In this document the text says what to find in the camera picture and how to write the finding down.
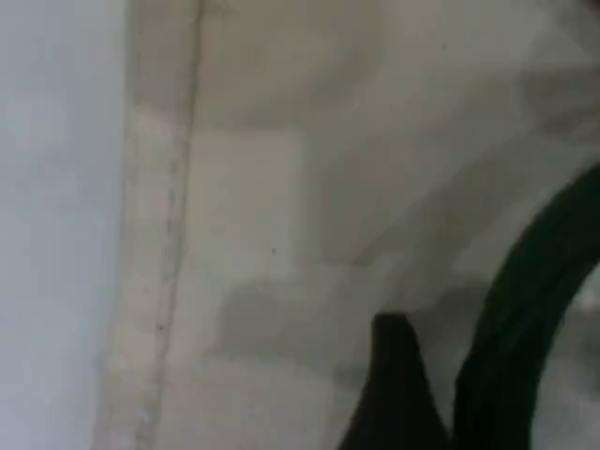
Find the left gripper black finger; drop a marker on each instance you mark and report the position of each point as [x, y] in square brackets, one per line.
[394, 398]

